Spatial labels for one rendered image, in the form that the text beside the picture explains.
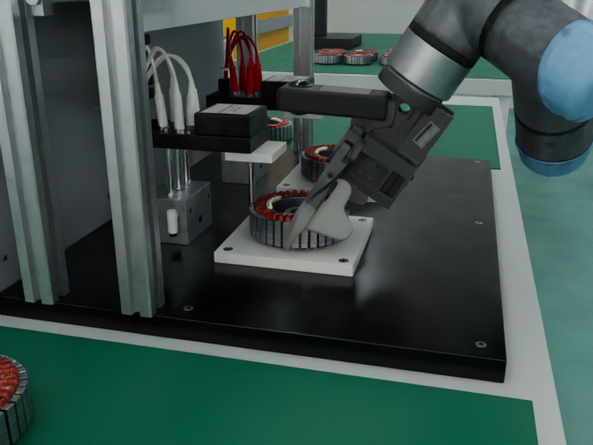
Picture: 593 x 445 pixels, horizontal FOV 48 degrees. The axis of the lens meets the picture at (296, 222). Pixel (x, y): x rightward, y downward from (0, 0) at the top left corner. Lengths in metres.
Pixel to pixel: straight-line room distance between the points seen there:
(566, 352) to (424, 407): 1.67
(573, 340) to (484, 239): 1.48
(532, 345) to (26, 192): 0.47
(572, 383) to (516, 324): 1.38
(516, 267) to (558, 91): 0.26
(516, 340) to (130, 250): 0.35
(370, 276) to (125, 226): 0.25
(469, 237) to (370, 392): 0.32
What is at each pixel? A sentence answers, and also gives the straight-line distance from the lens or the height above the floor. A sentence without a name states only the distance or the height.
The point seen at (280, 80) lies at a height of 0.92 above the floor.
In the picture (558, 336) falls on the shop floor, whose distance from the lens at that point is 2.26.
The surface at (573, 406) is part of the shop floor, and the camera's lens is 1.94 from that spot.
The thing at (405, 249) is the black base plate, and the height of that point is 0.77.
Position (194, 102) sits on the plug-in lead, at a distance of 0.75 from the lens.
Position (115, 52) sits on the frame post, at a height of 1.00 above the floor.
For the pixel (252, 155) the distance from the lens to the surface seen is 0.70.
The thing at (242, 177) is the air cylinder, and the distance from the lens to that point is 0.97.
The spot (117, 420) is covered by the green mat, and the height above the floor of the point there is 0.75.
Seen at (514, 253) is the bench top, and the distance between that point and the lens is 0.82.
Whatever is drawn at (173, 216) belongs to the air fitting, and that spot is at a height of 0.81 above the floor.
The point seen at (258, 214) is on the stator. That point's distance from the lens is 0.71.
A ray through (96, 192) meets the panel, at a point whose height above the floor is 0.81.
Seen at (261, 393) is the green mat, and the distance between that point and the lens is 0.53.
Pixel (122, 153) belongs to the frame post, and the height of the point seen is 0.92.
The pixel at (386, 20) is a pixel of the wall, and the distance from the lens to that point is 6.05.
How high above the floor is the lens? 1.05
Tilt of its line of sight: 20 degrees down
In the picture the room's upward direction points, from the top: straight up
